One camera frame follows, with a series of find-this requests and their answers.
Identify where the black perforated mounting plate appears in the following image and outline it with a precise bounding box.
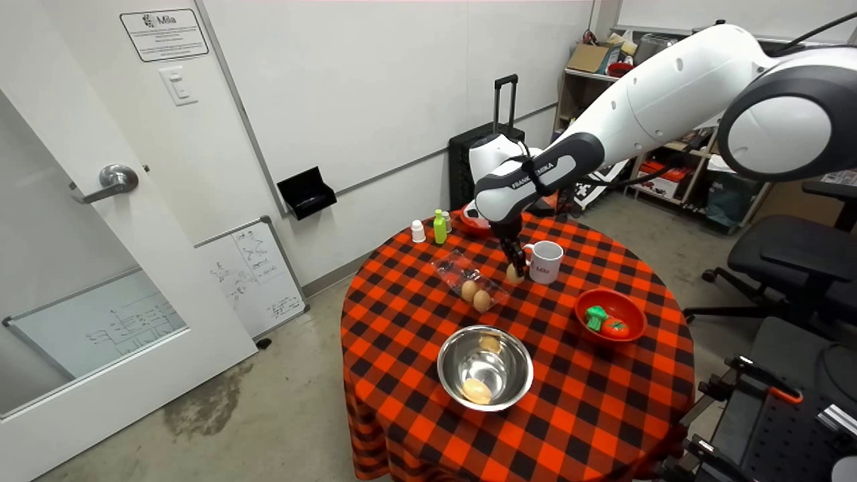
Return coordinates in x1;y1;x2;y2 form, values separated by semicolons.
674;320;857;482

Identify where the black office chair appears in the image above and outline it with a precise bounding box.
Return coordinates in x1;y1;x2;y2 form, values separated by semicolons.
684;178;857;337

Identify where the small white bottle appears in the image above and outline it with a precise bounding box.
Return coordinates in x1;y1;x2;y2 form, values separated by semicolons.
410;221;426;244

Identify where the green toy vegetable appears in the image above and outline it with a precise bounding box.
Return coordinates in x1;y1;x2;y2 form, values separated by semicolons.
587;307;609;332

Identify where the silver door handle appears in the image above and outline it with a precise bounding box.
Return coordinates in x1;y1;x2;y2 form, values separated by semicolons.
84;166;139;205

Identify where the red black plaid tablecloth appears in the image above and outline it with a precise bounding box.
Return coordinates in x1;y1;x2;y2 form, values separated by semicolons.
339;218;693;482

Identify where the red bowl with toys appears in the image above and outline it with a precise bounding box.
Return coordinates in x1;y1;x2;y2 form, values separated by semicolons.
574;290;647;347

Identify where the black wall tray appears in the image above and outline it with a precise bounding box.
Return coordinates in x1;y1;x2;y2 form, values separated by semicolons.
278;166;337;221

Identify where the red toy vegetable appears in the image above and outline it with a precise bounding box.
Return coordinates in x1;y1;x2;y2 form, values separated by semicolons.
602;320;629;337

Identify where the small whiteboard on floor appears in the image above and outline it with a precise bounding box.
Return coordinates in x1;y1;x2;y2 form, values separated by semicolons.
197;218;306;337

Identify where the stainless steel bowl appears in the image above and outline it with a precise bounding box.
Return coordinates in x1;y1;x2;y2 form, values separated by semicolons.
436;325;532;414

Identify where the white wall sign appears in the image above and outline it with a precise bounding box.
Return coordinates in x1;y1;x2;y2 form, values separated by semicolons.
121;9;208;64

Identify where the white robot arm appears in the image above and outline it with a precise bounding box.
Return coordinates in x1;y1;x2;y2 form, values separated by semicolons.
473;24;857;272

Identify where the green bottle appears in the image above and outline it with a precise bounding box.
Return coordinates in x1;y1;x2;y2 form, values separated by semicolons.
430;209;449;244

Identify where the storage shelf with items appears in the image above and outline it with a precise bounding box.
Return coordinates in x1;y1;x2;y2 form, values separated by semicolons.
555;24;763;214

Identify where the black orange clamp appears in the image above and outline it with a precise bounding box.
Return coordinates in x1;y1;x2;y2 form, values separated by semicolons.
700;357;803;408

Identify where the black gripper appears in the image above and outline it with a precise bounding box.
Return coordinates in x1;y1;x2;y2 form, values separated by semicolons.
491;214;527;276

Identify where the black suitcase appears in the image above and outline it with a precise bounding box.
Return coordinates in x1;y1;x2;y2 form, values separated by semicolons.
447;75;524;209

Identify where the white mug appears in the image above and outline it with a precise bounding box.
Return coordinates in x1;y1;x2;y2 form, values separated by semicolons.
524;241;566;285

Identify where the clear plastic egg holder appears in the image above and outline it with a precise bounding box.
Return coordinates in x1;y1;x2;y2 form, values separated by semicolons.
433;253;509;315

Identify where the red bowl with pink cloth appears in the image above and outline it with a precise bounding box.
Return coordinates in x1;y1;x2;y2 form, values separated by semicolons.
453;206;491;238

